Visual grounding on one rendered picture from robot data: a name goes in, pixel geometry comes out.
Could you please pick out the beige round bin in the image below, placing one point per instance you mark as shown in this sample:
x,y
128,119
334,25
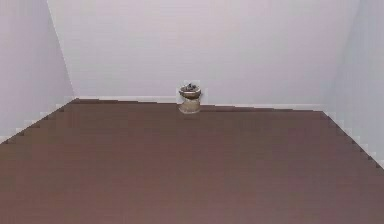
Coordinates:
x,y
190,104

